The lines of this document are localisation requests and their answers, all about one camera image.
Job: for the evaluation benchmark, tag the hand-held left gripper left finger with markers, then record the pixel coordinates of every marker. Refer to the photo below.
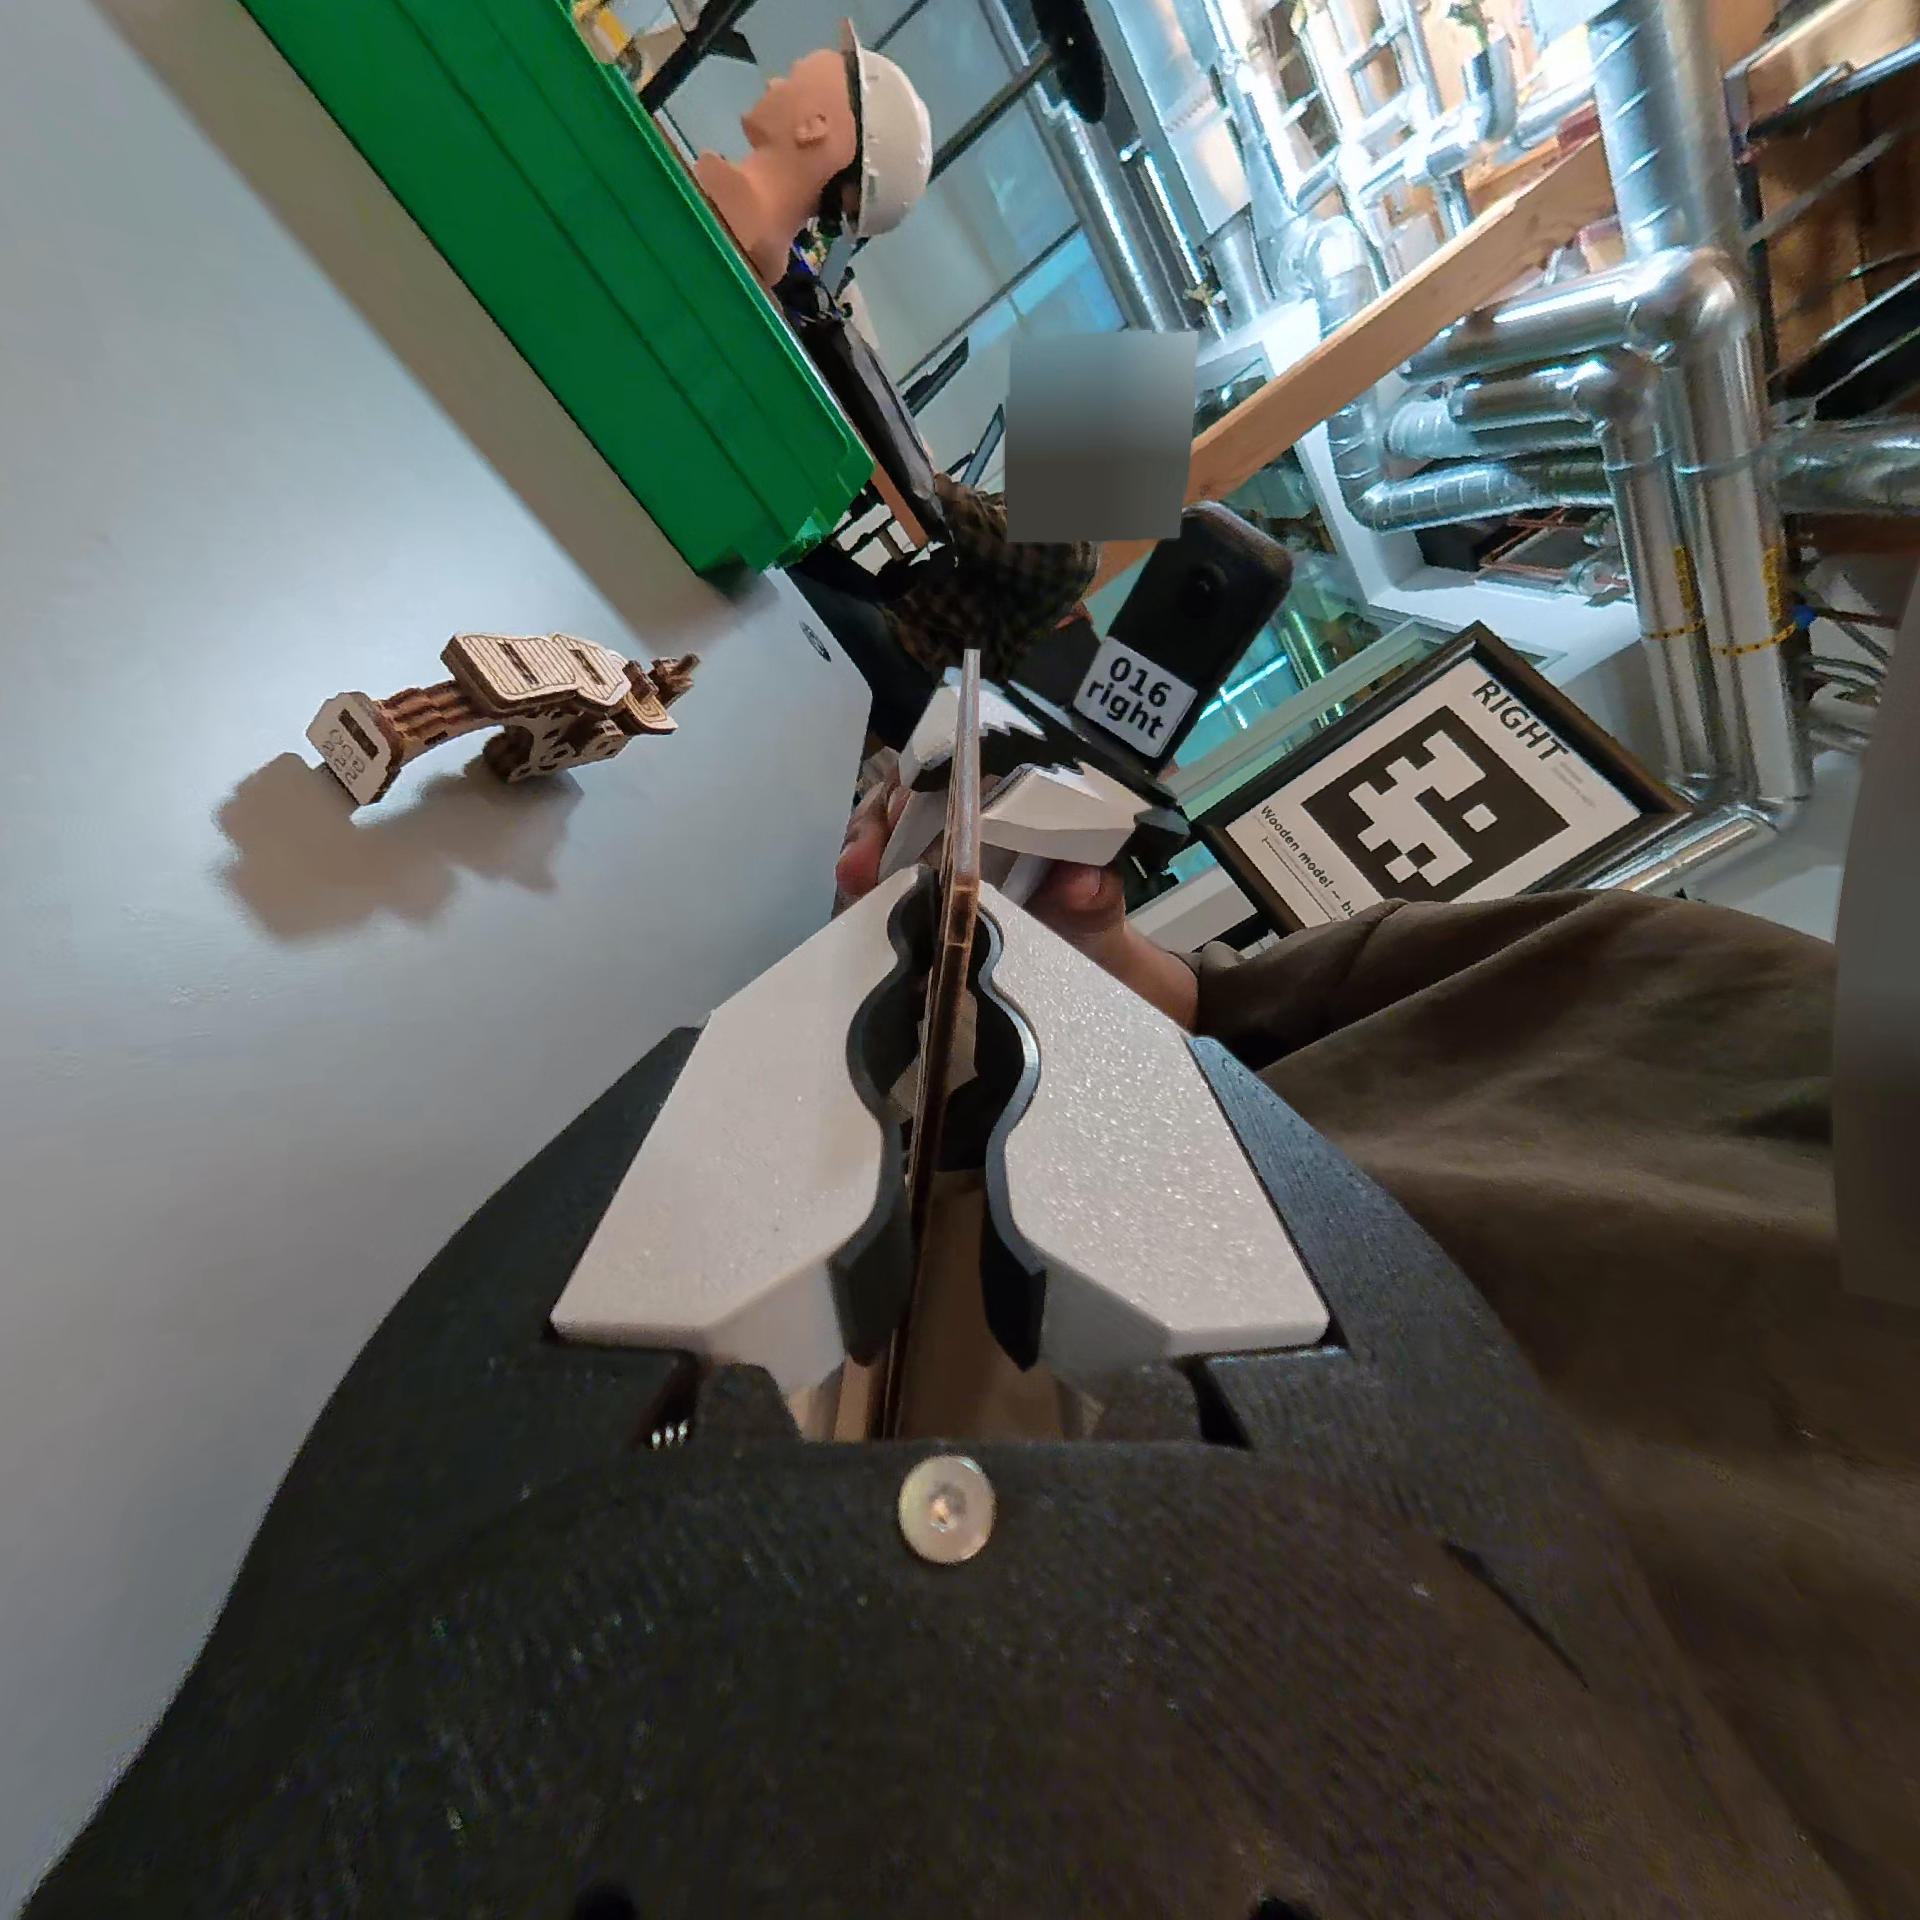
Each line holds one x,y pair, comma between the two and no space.
749,1142

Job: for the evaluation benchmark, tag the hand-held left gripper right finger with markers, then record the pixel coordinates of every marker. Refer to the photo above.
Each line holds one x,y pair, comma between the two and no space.
1154,1187

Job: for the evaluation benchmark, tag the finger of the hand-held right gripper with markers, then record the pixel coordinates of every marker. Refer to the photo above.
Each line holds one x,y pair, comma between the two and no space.
1067,824
922,782

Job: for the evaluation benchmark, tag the laser-cut wooden puzzle sheet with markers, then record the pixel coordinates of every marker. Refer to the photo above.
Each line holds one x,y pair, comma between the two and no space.
944,1019

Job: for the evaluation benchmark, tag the person's right hand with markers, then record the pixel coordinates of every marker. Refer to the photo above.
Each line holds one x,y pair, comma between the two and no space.
1119,933

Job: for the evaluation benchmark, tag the wooden ceiling beam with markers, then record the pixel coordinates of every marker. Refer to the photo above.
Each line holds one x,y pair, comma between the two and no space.
1349,361

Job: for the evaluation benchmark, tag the framed black-white marker sign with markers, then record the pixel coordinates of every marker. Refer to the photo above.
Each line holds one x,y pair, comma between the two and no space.
1441,794

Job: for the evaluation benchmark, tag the black garment with white print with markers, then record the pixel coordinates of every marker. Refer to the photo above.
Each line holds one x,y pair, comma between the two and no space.
871,437

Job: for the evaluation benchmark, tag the small assembled wooden model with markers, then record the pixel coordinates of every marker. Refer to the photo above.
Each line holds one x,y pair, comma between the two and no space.
524,674

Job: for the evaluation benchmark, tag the silver ventilation ducts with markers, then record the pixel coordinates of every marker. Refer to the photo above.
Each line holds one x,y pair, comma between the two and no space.
1681,453

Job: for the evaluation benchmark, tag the white hard hat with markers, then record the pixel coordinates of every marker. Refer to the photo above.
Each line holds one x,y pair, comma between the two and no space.
894,118

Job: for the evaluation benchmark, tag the mannequin head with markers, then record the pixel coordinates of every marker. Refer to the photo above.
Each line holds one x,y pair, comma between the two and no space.
781,152

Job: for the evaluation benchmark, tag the green plastic bin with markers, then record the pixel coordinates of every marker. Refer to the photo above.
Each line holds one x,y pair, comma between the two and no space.
600,256

